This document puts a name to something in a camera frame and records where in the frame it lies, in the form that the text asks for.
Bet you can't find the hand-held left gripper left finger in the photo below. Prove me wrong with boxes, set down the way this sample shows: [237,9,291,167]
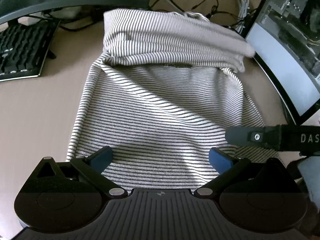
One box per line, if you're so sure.
[32,146,128,200]

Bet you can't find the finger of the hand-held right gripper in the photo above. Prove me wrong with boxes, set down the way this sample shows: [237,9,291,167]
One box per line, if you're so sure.
[224,125,280,152]

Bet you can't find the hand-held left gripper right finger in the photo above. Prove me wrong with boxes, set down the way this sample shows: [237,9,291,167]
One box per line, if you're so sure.
[194,147,293,200]

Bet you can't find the striped white garment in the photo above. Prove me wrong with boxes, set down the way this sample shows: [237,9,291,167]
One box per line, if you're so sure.
[66,9,280,195]

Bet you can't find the white computer case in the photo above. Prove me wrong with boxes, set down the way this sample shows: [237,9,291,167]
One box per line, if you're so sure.
[245,0,320,125]

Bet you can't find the black keyboard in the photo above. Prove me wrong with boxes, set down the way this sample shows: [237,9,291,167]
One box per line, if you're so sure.
[0,20,60,82]

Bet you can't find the white power cable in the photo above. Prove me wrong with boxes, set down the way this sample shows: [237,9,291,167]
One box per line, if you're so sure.
[235,0,253,34]

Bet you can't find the bundle of black cables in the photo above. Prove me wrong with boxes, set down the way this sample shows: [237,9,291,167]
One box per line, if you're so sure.
[150,0,250,30]

